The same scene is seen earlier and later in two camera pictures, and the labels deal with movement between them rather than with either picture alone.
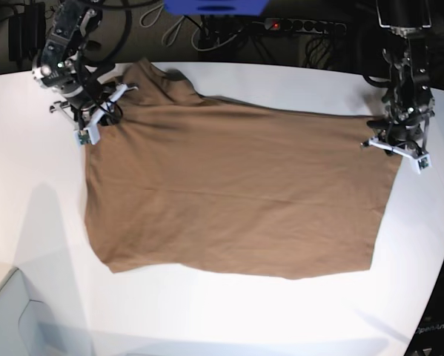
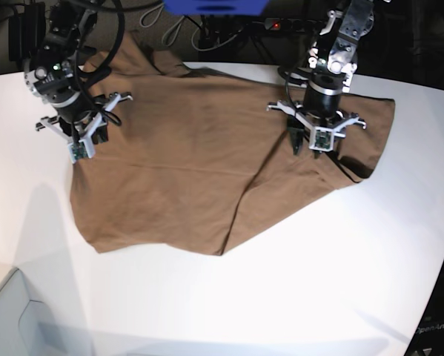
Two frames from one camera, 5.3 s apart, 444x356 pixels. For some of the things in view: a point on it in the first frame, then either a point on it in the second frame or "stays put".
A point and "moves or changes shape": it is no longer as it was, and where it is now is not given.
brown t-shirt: [180, 181] moves or changes shape
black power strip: [305, 25] stays put
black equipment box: [27, 33] stays put
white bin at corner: [17, 325] stays put
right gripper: [388, 139] -> [296, 129]
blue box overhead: [216, 7] stays put
